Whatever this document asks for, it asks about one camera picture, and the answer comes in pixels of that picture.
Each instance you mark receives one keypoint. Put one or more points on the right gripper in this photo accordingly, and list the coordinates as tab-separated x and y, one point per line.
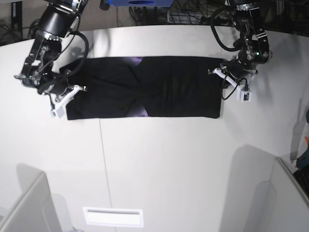
57	84

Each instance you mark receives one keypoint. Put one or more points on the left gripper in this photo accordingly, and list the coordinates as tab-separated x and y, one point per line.
236	71

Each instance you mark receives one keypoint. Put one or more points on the black T-shirt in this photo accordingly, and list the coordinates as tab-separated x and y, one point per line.
148	86

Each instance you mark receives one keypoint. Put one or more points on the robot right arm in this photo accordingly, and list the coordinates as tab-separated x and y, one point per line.
60	19

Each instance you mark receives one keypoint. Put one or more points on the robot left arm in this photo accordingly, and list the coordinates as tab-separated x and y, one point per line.
252	45

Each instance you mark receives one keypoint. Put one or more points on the black power strip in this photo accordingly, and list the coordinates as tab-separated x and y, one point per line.
219	21

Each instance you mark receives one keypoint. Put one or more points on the blue bin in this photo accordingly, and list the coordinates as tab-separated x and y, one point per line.
150	3

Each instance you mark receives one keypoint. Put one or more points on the teal and orange tool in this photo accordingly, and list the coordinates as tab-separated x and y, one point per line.
303	160

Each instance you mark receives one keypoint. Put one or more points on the black keyboard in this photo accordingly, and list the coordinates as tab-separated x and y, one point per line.
302	177

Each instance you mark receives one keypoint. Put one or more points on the white left partition panel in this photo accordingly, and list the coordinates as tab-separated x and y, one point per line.
36	209

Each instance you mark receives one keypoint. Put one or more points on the white partition panel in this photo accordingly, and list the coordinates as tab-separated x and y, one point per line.
280	204
36	209

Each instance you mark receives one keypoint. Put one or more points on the white right partition panel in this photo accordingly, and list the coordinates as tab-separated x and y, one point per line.
280	204

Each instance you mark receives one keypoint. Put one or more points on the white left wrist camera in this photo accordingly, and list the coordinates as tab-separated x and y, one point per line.
242	89

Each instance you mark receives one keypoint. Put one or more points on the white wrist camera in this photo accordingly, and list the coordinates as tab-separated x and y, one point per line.
242	89
59	106

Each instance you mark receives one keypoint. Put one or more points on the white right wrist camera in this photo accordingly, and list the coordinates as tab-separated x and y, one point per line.
59	106

